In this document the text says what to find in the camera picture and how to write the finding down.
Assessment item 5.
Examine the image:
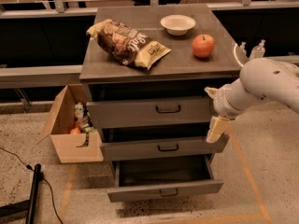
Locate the grey top drawer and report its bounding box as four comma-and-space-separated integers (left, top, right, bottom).
87, 96, 214, 129

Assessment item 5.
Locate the grey drawer cabinet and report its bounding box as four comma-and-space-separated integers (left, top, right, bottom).
78, 4, 250, 173

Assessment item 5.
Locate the white bottle in box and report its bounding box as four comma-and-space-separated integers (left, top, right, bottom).
74, 103, 84, 120

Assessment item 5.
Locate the brown chip bag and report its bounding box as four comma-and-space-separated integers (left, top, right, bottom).
87, 19, 171, 70

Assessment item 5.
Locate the grey middle drawer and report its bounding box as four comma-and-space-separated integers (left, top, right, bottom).
100, 134, 229, 161

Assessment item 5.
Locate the cardboard box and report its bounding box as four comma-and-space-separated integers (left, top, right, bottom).
38, 84, 104, 163

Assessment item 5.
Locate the orange fruit in box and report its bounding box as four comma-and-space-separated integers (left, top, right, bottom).
70, 128, 81, 134

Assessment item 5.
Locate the white bowl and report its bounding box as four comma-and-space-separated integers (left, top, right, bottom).
160, 15, 195, 36

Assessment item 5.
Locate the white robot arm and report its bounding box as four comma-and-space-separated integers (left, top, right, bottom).
205, 58, 299, 143

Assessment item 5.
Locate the grey drawer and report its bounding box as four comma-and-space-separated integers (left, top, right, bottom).
100, 134, 229, 161
87, 96, 214, 129
107, 155, 223, 203

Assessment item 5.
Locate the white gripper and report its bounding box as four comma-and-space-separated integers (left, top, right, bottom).
205, 84, 241, 143

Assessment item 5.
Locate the clear plastic bottle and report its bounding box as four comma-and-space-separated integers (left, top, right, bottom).
249, 39, 265, 60

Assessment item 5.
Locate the grey bottom drawer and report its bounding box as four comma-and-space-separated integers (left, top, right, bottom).
107, 155, 223, 203

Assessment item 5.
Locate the red apple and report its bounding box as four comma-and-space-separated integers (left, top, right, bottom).
192, 35, 215, 58

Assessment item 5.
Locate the black stand leg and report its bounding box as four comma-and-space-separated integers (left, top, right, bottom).
0, 163, 43, 224

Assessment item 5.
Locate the black cable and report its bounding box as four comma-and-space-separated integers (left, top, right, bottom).
0, 147, 64, 224

